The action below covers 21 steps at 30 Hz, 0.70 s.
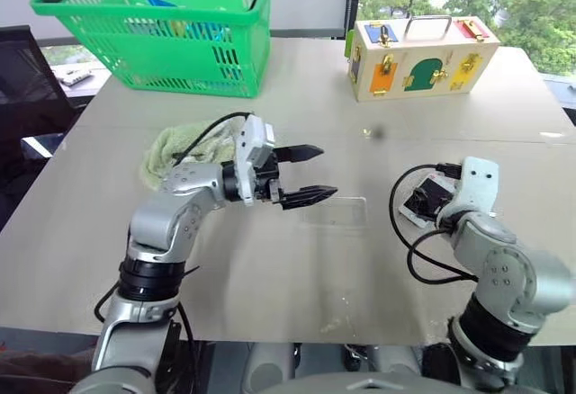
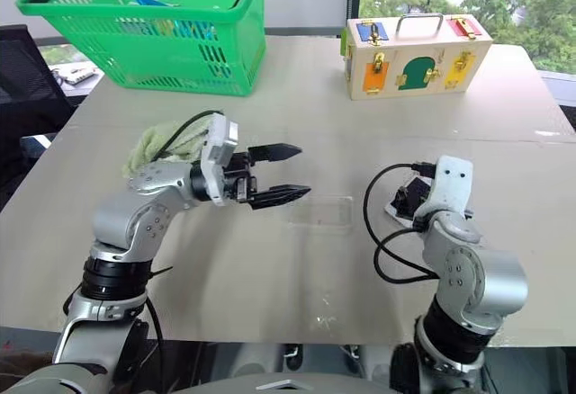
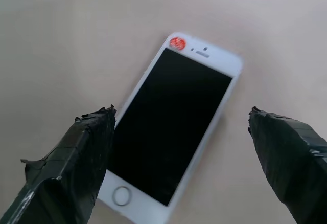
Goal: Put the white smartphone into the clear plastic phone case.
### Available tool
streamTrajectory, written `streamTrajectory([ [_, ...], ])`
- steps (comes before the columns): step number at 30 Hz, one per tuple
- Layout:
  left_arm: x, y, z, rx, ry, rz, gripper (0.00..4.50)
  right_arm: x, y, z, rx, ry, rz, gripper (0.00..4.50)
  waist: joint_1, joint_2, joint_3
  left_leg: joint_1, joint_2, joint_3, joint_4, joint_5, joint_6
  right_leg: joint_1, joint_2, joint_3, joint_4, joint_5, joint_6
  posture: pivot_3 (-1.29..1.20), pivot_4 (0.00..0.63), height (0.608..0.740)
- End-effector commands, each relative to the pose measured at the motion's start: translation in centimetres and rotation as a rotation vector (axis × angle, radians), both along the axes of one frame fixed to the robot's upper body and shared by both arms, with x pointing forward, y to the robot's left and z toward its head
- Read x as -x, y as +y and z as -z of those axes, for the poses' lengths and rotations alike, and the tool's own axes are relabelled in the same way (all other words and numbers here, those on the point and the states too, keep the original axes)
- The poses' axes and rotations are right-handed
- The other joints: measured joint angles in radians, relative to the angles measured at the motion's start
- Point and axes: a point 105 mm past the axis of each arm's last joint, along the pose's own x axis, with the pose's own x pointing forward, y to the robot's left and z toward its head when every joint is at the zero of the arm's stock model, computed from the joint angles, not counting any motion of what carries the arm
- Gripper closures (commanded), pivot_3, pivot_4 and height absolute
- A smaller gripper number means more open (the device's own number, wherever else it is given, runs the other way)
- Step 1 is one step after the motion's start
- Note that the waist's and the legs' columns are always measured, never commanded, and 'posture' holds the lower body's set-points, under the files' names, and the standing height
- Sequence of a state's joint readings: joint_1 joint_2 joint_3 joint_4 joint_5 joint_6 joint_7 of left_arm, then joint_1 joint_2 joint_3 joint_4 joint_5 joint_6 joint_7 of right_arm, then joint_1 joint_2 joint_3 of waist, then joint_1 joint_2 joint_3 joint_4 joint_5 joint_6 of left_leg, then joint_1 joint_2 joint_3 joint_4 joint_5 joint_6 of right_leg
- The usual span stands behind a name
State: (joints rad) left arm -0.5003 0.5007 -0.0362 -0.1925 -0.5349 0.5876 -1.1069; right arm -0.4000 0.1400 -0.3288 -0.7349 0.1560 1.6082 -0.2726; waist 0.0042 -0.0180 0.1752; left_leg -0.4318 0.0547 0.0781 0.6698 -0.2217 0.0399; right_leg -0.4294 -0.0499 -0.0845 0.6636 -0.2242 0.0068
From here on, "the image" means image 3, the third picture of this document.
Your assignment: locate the white smartphone with red sticker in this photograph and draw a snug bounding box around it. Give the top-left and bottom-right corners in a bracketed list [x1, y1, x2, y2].
[97, 31, 244, 224]

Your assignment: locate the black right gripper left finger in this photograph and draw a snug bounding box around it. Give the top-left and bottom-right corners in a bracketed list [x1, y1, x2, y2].
[0, 104, 118, 224]

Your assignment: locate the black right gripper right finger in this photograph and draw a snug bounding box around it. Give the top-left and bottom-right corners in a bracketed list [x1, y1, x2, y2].
[247, 106, 327, 224]

